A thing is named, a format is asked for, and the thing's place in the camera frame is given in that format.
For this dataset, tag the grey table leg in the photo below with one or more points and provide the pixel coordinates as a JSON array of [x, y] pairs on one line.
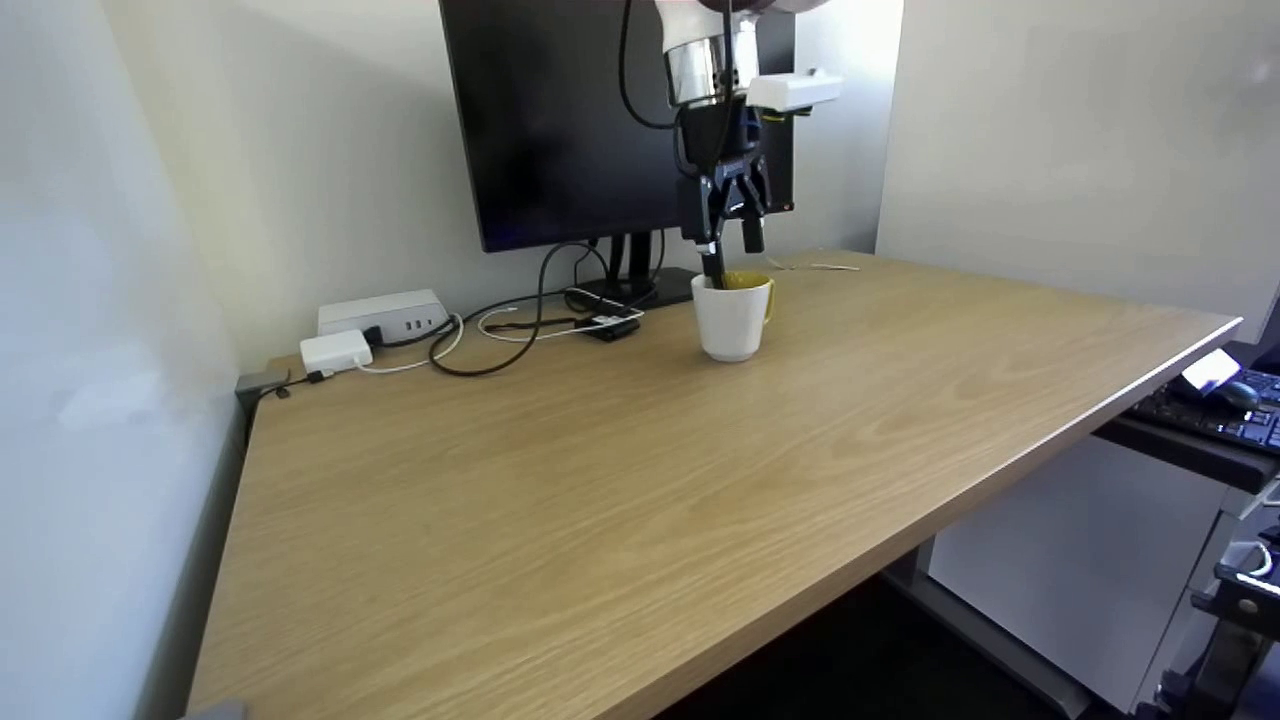
[[995, 644]]

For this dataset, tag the black and white marker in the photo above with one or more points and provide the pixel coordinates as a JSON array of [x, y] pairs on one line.
[[715, 267]]

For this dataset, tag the black side shelf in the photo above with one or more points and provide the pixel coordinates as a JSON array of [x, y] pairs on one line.
[[1185, 444]]

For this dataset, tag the black monitor stand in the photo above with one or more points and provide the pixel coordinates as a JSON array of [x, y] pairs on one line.
[[640, 285]]

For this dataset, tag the black computer monitor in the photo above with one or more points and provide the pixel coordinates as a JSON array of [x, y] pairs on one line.
[[561, 120]]

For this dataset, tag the yellow and white mug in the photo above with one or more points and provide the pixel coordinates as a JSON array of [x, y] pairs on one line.
[[730, 320]]

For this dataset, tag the white power adapter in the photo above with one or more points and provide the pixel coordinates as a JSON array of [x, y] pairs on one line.
[[334, 354]]

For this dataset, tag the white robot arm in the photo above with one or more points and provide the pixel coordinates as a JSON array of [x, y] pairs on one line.
[[708, 61]]

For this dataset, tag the white partition panel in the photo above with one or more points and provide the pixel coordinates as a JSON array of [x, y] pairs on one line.
[[1083, 145]]

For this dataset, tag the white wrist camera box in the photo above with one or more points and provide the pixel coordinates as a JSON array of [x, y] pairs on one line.
[[793, 90]]

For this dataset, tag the small black desk device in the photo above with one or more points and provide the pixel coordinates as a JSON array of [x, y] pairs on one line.
[[609, 327]]

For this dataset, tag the white power strip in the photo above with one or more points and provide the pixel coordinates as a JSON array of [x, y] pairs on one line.
[[382, 315]]

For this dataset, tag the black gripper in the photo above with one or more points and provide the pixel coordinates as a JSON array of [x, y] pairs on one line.
[[722, 143]]

